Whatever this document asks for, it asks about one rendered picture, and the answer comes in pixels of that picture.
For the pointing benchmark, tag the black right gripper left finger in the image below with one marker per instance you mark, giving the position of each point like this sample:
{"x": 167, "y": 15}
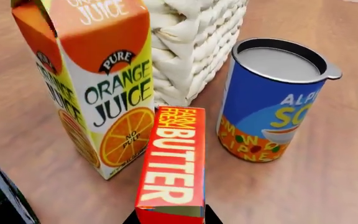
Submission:
{"x": 131, "y": 218}

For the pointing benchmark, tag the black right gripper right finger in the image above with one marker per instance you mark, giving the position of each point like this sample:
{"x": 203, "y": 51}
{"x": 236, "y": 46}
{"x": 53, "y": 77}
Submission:
{"x": 211, "y": 215}

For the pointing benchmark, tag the red butter box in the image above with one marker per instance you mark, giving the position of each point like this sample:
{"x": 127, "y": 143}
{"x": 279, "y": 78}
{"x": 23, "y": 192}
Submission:
{"x": 172, "y": 161}

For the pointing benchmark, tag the white woven basket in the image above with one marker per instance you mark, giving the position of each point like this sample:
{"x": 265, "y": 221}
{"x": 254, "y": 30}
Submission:
{"x": 194, "y": 46}

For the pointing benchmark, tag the blue alphabet soup can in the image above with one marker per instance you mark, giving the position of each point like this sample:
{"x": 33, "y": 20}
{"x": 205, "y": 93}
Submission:
{"x": 269, "y": 105}

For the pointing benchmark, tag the dark blue carton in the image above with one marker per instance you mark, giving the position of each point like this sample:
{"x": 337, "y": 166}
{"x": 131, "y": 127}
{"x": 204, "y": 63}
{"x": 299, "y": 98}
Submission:
{"x": 2, "y": 193}

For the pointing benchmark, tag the orange juice carton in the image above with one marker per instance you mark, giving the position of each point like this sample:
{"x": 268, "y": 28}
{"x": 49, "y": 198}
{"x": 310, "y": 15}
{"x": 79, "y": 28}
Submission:
{"x": 98, "y": 81}

